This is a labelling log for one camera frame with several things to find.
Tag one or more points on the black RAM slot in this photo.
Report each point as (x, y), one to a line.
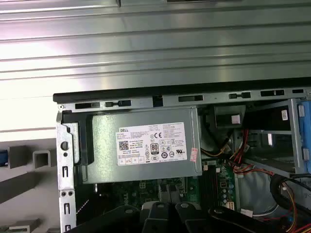
(207, 184)
(213, 184)

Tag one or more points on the black PC case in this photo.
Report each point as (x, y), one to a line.
(109, 95)

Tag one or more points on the grey power supply unit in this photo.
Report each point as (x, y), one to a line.
(104, 145)

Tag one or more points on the green motherboard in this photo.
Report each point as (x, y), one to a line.
(226, 191)

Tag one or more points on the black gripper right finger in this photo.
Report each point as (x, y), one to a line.
(189, 218)

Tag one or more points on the metal optical drive cage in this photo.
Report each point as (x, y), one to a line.
(292, 136)

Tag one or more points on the grey parts rack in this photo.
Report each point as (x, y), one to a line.
(17, 157)

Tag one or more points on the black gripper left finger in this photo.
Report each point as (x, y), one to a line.
(155, 218)

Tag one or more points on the blue drive latch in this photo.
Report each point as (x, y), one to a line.
(306, 136)

